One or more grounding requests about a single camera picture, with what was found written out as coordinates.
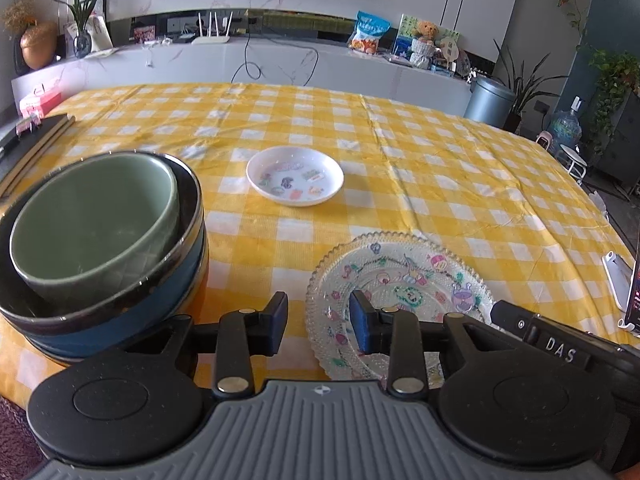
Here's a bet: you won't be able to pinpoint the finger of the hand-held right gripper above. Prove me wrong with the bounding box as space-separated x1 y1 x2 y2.
490 300 538 336

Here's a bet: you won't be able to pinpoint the yellow checked tablecloth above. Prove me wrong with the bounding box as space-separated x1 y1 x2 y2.
0 82 637 411

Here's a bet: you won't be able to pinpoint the dried brown flowers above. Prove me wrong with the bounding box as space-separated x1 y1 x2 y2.
0 0 39 37

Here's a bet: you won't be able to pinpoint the dark grey cabinet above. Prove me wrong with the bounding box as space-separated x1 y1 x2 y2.
597 92 640 187

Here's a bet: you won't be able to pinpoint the round paper hand fan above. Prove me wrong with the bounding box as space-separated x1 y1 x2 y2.
439 40 463 73

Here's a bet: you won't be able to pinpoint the white wifi router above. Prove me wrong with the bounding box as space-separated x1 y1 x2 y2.
192 11 234 46

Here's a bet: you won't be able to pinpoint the pink candy wrapper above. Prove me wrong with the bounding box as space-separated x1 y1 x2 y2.
14 114 44 135

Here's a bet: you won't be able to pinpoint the blue water jug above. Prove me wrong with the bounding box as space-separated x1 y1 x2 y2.
547 95 585 154

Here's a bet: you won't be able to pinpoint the white round stool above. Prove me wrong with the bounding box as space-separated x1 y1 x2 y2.
557 143 589 186

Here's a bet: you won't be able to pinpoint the grey metal trash can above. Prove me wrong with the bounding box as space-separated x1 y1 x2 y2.
463 75 517 127

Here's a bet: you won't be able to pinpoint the potted snake plant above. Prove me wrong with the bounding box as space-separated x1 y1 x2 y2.
492 37 569 134

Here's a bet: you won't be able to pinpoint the green picture card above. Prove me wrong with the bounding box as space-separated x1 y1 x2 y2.
393 13 461 62

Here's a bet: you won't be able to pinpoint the white marble TV cabinet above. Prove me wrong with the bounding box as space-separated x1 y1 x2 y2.
10 39 474 122

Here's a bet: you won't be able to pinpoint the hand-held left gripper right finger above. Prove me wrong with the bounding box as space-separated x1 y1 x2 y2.
348 290 506 396

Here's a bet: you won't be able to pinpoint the orange steel-lined bowl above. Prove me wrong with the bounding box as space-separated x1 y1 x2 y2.
0 152 201 318

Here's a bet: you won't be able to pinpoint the pink storage box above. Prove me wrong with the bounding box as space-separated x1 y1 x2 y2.
18 87 64 119

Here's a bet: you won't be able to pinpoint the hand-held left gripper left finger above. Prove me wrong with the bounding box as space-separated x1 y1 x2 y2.
120 291 290 397

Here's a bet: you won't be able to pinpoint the purple fuzzy rug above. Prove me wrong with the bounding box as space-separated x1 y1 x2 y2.
0 394 52 480

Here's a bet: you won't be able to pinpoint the small white printed plate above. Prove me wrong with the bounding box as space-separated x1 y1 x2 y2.
245 145 345 207

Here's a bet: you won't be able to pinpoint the black notebook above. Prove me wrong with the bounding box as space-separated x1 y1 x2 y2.
0 112 77 199

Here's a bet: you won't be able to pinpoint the clear glass patterned plate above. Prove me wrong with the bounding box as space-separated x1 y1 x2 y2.
304 231 496 382

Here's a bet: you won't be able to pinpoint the hanging green leafy plant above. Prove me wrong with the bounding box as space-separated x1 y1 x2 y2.
584 49 640 157

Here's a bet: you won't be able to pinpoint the white phone stand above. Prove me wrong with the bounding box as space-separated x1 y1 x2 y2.
601 251 634 312

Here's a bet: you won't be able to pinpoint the white framed picture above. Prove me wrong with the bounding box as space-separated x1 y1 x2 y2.
87 0 121 56

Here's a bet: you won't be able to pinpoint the smartphone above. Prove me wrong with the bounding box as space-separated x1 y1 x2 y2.
622 254 640 337

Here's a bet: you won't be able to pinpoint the golden round vase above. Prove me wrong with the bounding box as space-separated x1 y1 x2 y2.
19 20 60 70

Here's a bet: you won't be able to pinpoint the green plant in glass vase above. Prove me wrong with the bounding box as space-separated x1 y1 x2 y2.
53 0 119 59

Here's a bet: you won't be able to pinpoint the black power cable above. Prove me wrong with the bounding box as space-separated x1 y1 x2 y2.
230 35 321 87

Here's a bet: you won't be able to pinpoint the blue steel-lined bowl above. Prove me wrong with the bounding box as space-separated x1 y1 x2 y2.
0 155 209 366

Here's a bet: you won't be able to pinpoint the green ceramic bowl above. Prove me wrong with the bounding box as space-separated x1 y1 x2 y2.
9 153 181 314

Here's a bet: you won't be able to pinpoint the blue snack bag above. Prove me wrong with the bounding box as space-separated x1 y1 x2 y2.
348 10 392 55

